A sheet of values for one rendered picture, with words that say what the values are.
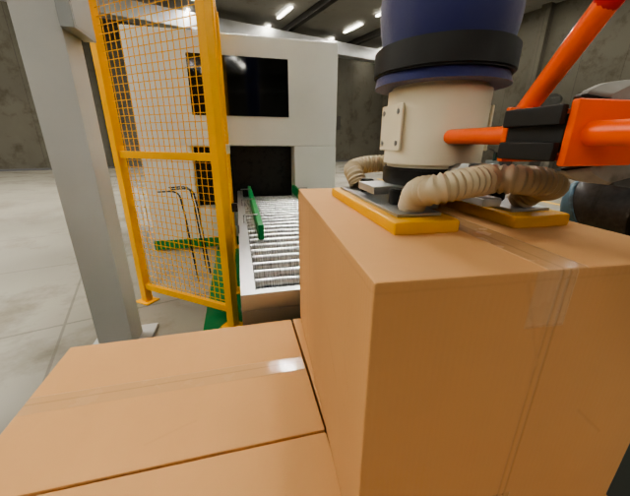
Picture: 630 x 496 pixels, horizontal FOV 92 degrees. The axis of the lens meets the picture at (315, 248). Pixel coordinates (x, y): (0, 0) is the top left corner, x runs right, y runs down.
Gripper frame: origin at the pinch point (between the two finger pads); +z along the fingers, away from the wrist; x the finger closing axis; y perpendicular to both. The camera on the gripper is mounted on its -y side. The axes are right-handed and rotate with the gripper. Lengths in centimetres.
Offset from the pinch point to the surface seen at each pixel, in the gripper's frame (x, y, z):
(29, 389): -108, 112, 133
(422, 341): -19.9, -2.2, 17.1
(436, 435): -33.3, -2.4, 13.6
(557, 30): 388, 1002, -1101
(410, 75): 8.5, 21.7, 8.0
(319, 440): -53, 15, 23
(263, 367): -53, 37, 31
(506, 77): 8.3, 17.6, -5.2
